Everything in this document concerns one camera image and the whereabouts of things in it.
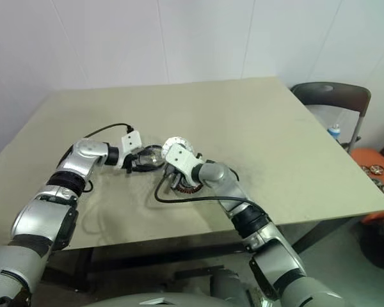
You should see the black table frame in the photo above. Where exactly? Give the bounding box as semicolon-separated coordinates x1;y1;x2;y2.
41;216;372;294

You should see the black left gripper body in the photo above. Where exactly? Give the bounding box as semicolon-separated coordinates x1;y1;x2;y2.
124;151;145;174

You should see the black flat bar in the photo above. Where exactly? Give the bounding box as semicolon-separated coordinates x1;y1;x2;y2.
174;265;225;279

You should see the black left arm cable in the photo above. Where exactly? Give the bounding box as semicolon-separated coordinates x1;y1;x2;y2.
81;123;135;194

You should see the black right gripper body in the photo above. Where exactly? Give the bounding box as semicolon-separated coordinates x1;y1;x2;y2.
163;164;187;187

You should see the grey robot torso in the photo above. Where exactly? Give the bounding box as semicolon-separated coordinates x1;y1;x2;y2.
89;286;253;307

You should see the black folding chair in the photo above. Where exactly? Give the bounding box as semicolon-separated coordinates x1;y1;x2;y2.
289;82;372;151

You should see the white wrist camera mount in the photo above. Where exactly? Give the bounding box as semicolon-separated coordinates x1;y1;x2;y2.
164;143;202;185
116;132;143;170

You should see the black waste bin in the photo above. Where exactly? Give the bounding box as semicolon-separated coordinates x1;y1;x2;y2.
360;214;384;270

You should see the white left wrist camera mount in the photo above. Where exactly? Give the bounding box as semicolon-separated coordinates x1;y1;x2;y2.
116;132;143;170

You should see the dark grey rounded housing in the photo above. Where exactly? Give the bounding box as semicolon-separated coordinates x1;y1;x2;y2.
209;268;253;307

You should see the water bottle with blue cap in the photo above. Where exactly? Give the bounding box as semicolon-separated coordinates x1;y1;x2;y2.
328;123;342;141

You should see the motor stator with copper windings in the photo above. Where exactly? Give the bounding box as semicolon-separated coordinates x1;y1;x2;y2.
171;178;205;196

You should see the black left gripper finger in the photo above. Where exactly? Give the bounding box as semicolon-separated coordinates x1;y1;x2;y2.
139;144;163;154
130;163;156;173

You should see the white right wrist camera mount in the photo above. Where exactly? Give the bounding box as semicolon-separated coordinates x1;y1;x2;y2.
164;143;202;185

